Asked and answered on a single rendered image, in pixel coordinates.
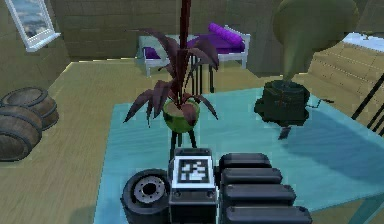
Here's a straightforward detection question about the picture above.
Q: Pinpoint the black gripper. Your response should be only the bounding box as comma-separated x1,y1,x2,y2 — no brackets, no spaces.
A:
120,168,173,224

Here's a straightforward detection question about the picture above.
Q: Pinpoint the white sofa with purple cushions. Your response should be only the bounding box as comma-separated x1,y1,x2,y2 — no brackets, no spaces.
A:
135,23,252,78

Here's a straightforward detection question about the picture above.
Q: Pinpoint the maroon plant in green pot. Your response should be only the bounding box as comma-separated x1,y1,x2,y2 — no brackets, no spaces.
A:
123,0,220,135

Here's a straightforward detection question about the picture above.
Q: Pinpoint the brown wooden barrel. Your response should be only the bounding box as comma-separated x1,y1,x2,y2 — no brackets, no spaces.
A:
0,86,60,132
0,105,44,163

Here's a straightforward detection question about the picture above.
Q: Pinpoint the white framed window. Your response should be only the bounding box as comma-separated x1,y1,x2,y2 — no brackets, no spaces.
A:
4,0,62,53
342,31,384,54

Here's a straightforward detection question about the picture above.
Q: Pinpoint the black round pot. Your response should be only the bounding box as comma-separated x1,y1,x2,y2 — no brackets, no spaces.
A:
253,79,335,128

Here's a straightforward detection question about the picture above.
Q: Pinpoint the purple bolster pillow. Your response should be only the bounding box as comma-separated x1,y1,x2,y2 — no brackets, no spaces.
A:
207,22,245,47

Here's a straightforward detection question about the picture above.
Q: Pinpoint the pale blue glass table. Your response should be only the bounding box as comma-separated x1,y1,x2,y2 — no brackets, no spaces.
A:
93,85,384,224

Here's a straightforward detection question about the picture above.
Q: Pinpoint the black chair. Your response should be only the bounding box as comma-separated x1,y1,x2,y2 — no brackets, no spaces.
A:
350,72,384,137
189,55,216,95

